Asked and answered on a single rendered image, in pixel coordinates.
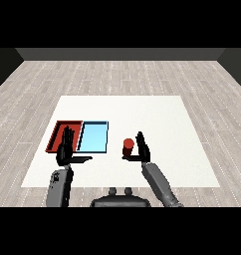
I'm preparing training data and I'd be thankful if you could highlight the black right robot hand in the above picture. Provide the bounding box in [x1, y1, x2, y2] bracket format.
[121, 130, 151, 164]

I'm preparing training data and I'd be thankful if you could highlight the shallow red open box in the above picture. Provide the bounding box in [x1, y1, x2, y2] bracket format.
[45, 120, 84, 154]

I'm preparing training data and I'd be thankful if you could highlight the small red can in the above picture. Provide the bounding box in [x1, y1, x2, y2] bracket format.
[121, 137, 135, 158]

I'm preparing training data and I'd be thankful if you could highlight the shallow light blue open box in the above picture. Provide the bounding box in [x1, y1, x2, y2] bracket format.
[75, 121, 110, 154]

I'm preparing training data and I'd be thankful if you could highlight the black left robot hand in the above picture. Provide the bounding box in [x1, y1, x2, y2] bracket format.
[55, 126, 94, 167]

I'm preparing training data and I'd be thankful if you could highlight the dark grey robot body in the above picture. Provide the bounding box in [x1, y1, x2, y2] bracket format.
[90, 187, 152, 208]

